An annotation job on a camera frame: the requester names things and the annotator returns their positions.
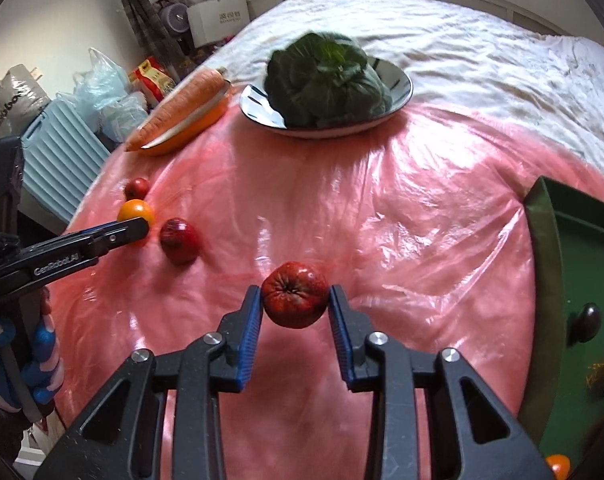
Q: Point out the red apple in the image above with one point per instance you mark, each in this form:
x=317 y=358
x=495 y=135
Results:
x=295 y=295
x=180 y=242

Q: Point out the lower purple fan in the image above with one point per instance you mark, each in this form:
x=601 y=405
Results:
x=174 y=17

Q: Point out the white cardboard box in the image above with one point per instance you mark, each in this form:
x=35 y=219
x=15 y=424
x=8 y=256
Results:
x=211 y=21

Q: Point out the blue gloved left hand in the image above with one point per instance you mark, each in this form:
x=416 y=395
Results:
x=43 y=374

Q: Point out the grey printed sack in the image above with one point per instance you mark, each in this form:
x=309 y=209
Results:
x=21 y=100

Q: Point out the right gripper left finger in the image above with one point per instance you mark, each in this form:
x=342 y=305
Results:
x=119 y=433

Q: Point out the clear blue plastic bags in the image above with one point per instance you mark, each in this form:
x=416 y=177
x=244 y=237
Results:
x=105 y=99

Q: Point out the plaid hanging scarf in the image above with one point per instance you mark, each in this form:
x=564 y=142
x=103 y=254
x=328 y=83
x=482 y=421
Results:
x=153 y=37

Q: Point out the green cardboard tray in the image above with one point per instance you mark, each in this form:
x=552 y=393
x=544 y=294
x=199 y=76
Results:
x=563 y=403

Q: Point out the green leafy vegetable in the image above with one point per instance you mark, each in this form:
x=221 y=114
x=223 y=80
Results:
x=324 y=79

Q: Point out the dark purple plum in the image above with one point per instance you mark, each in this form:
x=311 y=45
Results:
x=585 y=325

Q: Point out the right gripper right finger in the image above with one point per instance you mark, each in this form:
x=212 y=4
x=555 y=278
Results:
x=432 y=416

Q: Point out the large carrot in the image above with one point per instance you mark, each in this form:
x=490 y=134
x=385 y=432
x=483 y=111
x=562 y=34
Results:
x=196 y=90

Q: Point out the yellow red rice bag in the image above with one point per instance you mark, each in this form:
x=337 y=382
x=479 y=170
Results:
x=150 y=78

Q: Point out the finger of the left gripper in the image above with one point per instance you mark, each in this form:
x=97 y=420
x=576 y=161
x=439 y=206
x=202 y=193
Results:
x=98 y=241

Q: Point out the light blue suitcase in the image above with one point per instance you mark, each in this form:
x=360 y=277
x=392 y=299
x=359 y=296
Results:
x=62 y=159

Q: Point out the large front orange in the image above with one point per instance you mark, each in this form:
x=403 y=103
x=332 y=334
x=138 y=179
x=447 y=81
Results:
x=560 y=466

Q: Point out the pink plastic sheet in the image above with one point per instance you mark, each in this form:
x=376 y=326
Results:
x=420 y=220

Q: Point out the small red fruit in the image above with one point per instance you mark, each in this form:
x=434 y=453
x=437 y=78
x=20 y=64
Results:
x=136 y=189

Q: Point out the orange plate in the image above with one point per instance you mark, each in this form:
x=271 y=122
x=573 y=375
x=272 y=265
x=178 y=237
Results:
x=180 y=135

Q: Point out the small back orange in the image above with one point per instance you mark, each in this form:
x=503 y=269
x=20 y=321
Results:
x=132 y=209

